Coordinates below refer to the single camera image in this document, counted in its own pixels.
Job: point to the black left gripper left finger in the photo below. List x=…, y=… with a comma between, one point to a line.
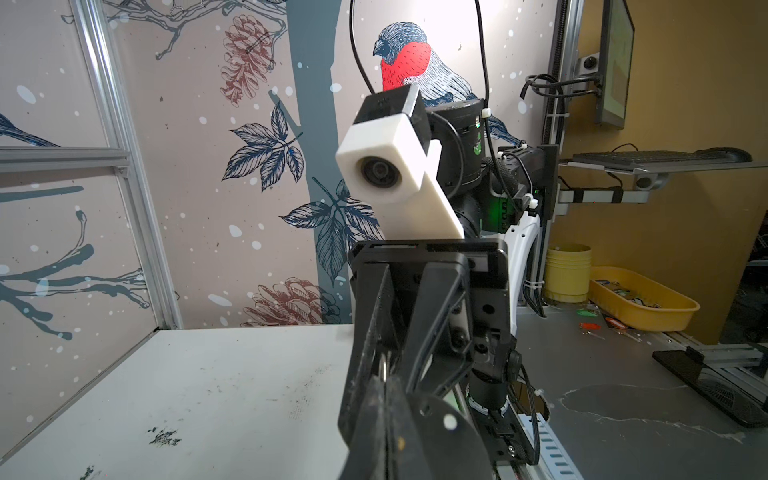
x=369, y=450

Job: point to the black keyboard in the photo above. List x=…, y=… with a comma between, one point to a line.
x=629, y=160

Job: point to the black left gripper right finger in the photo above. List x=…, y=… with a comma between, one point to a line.
x=427, y=438

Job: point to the computer monitor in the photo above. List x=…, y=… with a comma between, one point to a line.
x=615, y=61

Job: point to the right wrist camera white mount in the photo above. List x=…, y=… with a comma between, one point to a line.
x=389, y=160

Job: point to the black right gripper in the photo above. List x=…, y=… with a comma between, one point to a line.
x=410, y=297

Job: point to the yellow plastic bucket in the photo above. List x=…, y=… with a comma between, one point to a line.
x=567, y=273

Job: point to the silver metal keyring carabiner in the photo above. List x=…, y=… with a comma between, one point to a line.
x=383, y=367

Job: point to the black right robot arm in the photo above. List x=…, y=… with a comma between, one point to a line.
x=497, y=396

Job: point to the yellow plastic tray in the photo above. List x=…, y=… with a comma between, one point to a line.
x=638, y=301

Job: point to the grey keyboard shelf bracket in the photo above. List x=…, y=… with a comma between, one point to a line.
x=637, y=182

